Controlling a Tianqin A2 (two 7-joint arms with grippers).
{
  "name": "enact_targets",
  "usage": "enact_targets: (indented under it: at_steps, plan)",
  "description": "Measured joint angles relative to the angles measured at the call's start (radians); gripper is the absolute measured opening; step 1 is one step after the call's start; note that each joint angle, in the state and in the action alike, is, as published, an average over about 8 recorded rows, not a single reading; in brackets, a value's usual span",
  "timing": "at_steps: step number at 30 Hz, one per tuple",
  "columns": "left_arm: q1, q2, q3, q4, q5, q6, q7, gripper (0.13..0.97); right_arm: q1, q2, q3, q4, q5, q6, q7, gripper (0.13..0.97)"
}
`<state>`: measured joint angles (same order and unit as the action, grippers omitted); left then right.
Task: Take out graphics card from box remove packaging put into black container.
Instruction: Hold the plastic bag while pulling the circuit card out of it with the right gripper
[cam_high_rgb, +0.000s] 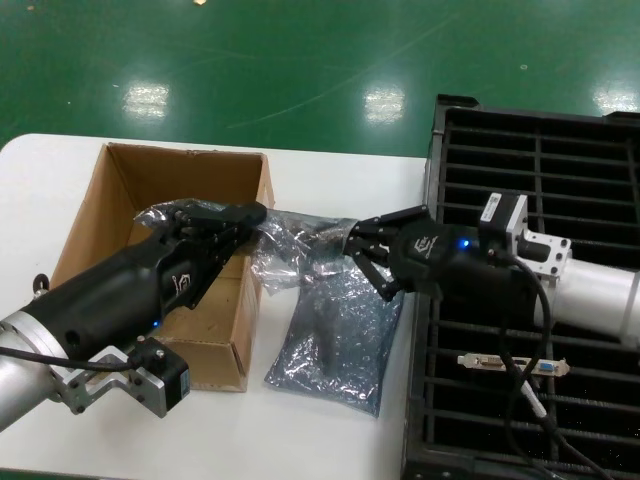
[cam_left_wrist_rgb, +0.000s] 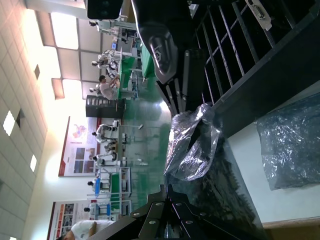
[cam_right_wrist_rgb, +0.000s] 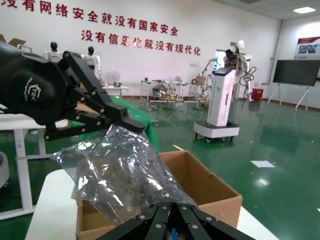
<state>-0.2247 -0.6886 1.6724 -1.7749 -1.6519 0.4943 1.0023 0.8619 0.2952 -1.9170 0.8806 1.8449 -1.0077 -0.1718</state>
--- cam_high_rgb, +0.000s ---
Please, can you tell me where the black slotted plastic container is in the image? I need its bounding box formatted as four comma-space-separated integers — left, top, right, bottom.
402, 94, 640, 480

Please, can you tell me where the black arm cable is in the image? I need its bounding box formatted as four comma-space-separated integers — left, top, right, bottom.
0, 344, 151, 374
487, 244, 640, 480

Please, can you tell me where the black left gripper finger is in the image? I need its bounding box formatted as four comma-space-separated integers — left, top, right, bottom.
169, 201, 267, 237
192, 226, 265, 277

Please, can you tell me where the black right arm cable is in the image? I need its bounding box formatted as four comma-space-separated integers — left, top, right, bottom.
487, 244, 640, 480

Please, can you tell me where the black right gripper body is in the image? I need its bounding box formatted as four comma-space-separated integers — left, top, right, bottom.
388, 221, 540, 307

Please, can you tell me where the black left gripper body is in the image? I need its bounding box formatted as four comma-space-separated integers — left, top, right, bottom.
28, 232, 229, 362

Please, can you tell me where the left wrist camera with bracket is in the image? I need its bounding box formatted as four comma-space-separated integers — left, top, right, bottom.
49, 337, 191, 419

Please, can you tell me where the brown cardboard box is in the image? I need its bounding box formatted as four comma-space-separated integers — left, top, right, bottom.
49, 143, 275, 394

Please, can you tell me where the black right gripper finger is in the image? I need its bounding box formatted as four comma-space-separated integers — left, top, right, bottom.
343, 238, 405, 303
348, 203, 435, 245

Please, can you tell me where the silver anti-static bag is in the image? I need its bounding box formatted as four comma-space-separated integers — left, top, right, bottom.
263, 264, 406, 419
132, 199, 362, 300

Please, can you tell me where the graphics card with metal bracket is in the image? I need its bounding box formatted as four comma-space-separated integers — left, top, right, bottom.
457, 352, 571, 382

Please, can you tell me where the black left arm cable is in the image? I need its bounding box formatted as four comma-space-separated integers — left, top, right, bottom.
0, 344, 151, 374

